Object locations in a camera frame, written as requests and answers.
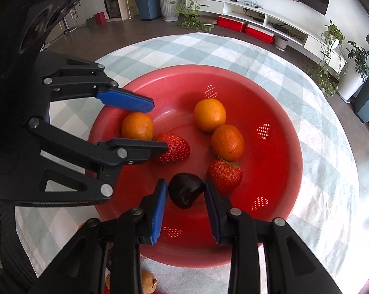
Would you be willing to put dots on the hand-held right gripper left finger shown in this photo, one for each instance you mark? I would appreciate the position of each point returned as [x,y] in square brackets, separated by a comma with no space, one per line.
[160,211]

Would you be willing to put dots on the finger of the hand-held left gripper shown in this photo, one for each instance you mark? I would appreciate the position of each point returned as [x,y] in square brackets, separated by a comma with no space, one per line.
[126,101]
[135,148]

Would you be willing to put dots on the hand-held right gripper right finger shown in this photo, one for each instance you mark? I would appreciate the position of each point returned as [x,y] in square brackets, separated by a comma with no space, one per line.
[212,211]

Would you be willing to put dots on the large dark plum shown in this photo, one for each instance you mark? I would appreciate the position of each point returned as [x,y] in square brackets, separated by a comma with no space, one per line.
[185,190]

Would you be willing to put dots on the red strawberry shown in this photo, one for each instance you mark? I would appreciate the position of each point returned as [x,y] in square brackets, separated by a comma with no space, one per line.
[224,176]
[175,148]

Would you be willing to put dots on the red plastic colander bowl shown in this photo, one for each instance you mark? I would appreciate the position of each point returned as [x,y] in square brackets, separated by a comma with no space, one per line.
[264,174]

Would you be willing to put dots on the large deep orange mandarin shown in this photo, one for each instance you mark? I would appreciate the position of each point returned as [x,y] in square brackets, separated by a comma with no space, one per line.
[227,143]

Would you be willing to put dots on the light orange mandarin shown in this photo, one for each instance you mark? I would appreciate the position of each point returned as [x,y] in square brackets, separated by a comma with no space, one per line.
[209,115]

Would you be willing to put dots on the small red box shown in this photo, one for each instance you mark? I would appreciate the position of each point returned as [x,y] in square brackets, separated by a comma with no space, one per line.
[100,18]

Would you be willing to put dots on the blue square plant pot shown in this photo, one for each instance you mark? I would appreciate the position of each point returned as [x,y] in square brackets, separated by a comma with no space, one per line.
[146,4]

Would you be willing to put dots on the white ribbed plant pot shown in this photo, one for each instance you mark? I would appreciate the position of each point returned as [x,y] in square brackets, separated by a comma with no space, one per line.
[169,6]

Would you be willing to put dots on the white shelving cabinet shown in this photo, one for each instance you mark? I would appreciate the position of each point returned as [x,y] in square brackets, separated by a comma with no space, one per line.
[91,1]

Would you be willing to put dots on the checked green white tablecloth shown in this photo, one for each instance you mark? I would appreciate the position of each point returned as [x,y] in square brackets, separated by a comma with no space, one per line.
[319,159]

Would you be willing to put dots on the red storage box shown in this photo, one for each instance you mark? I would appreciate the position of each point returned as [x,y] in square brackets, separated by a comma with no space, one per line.
[260,33]
[231,23]

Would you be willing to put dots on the white television cabinet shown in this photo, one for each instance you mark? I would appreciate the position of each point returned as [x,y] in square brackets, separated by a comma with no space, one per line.
[221,6]

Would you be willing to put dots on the small grey plant pot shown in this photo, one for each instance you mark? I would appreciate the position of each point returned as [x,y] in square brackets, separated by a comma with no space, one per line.
[281,43]

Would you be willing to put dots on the black media device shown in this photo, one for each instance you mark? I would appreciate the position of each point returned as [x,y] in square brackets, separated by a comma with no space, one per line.
[280,27]

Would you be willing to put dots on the tall white plant pot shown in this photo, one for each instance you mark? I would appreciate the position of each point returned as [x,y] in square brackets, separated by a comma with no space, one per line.
[352,87]

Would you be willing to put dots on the schefflera plant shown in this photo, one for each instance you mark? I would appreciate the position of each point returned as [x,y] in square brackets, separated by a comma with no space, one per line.
[358,58]

